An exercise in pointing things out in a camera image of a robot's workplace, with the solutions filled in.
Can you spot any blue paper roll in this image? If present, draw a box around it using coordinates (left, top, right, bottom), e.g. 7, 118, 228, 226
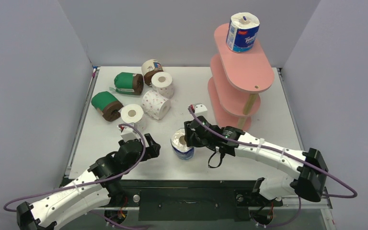
226, 12, 260, 53

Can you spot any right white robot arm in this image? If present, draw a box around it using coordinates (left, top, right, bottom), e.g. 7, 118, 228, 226
184, 116, 328, 205

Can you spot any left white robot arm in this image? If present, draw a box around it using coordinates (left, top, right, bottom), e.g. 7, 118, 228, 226
16, 134, 161, 230

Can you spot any pink three-tier shelf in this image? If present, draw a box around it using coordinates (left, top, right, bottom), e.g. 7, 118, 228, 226
207, 23, 275, 130

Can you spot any floral white paper roll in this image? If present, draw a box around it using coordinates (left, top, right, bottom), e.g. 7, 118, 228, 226
140, 90, 171, 120

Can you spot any near green brown roll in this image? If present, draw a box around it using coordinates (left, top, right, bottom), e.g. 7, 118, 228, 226
91, 91, 124, 122

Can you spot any green brown roll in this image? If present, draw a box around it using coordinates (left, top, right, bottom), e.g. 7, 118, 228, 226
91, 91, 124, 122
109, 72, 144, 95

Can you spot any upright floral paper roll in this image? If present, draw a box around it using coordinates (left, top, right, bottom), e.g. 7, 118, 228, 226
151, 71, 174, 99

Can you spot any far green brown roll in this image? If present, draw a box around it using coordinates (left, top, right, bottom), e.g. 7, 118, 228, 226
109, 72, 144, 95

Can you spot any beige brown paper roll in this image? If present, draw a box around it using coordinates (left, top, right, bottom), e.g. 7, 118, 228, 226
141, 59, 163, 86

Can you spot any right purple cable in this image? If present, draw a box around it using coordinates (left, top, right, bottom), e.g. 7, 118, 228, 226
187, 106, 358, 229

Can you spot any purple cable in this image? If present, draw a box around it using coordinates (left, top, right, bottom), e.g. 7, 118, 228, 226
187, 106, 358, 229
3, 123, 147, 230

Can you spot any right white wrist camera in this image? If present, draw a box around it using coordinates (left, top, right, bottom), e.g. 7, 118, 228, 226
189, 103, 208, 118

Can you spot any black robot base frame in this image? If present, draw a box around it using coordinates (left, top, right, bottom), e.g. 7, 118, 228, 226
96, 180, 283, 226

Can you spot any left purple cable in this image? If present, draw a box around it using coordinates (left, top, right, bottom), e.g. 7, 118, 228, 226
3, 123, 147, 230

